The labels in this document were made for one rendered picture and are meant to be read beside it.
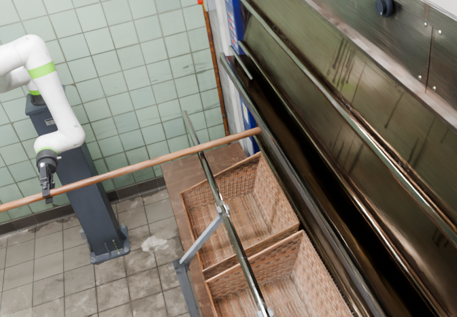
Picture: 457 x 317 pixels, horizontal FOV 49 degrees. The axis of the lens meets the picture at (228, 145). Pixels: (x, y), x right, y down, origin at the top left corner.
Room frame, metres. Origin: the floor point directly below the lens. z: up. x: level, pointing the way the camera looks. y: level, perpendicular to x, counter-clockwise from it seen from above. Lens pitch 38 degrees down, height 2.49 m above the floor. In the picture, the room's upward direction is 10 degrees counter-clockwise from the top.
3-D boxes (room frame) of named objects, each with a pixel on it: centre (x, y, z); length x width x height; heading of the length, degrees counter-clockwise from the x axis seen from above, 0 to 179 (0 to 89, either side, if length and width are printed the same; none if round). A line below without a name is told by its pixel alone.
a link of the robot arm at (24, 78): (2.37, 0.93, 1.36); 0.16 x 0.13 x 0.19; 117
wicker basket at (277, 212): (1.73, 0.03, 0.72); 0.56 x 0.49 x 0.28; 9
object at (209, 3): (2.68, -0.04, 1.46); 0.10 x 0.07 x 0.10; 10
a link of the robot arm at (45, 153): (1.81, 0.81, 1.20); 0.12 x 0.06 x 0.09; 101
